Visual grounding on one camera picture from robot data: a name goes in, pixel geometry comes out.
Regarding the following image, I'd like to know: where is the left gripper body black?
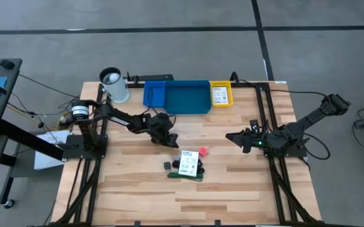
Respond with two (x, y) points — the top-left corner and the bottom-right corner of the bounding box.
(143, 115), (173, 142)

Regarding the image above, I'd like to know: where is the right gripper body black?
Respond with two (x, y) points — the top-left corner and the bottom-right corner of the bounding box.
(244, 129), (274, 154)

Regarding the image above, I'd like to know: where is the white labelled box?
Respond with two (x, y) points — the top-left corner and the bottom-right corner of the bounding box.
(177, 149), (200, 178)

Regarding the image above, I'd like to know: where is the green braided cable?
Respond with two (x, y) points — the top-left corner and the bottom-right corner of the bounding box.
(167, 172), (204, 182)

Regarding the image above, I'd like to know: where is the yellow bin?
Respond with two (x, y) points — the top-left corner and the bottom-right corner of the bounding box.
(209, 80), (235, 108)

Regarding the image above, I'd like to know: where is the small blue bin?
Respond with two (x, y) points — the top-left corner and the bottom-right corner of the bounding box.
(143, 81), (167, 108)

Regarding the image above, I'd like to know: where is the large teal bin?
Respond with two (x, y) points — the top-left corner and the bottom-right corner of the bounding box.
(163, 79), (213, 115)

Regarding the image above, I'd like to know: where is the black power strip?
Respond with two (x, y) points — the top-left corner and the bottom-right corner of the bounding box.
(126, 74), (175, 83)

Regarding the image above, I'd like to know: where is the white cylinder on stand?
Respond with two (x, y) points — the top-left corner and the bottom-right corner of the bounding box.
(98, 66), (131, 104)

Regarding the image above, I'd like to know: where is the white paper sheet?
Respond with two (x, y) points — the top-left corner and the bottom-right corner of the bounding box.
(33, 130), (73, 171)

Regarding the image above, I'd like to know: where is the dark grey side desk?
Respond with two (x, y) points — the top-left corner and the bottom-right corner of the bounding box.
(0, 58), (65, 211)

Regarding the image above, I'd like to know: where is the black computer mouse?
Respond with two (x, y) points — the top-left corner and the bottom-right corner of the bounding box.
(0, 59), (16, 70)

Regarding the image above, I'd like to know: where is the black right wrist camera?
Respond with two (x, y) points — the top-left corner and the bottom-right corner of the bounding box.
(249, 119), (261, 133)

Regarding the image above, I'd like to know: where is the black aluminium table frame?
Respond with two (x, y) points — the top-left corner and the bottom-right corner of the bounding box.
(47, 80), (324, 227)

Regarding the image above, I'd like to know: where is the thin black supply cable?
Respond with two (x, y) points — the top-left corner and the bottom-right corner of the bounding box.
(268, 89), (329, 98)

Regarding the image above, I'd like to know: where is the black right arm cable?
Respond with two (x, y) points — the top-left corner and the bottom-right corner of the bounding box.
(296, 132), (331, 161)

